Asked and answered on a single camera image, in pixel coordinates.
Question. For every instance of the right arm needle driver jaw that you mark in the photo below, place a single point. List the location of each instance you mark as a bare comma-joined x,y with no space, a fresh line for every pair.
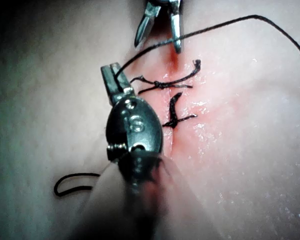
146,25
176,27

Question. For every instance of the left arm needle driver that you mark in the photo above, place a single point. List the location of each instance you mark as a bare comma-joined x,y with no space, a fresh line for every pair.
137,125

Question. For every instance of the right arm needle driver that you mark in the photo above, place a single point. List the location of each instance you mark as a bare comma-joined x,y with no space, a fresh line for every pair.
165,2

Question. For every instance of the left arm needle driver jaw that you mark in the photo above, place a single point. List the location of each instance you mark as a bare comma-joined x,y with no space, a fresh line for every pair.
110,82
123,82

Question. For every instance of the black thread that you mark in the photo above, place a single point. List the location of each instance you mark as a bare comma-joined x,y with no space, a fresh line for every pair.
215,26

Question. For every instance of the dark left arm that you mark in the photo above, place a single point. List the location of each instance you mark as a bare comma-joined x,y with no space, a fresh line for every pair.
140,200

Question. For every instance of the black stitching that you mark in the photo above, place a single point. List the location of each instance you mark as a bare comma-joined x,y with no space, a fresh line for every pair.
162,85

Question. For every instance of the tissue pad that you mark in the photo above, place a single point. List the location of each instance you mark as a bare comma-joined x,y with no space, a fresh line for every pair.
240,150

